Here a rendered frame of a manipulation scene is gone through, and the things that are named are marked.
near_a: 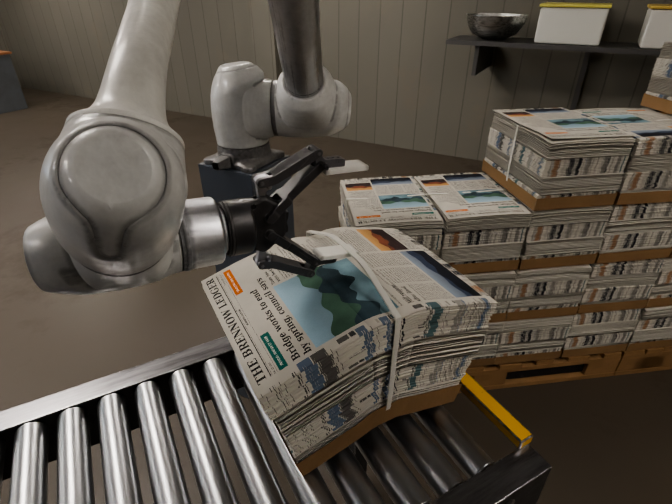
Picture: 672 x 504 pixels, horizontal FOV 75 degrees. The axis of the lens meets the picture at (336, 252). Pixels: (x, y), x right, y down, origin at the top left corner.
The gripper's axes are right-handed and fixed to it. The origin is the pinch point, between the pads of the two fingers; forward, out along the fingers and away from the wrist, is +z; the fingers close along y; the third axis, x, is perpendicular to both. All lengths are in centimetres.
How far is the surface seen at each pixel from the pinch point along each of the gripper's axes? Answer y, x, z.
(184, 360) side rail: 38.8, -19.1, -24.5
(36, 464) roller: 41, -8, -50
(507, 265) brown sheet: 48, -30, 85
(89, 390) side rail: 40, -20, -42
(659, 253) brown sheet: 43, -9, 139
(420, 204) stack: 30, -51, 60
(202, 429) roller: 38.6, -1.1, -25.3
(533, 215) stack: 29, -29, 89
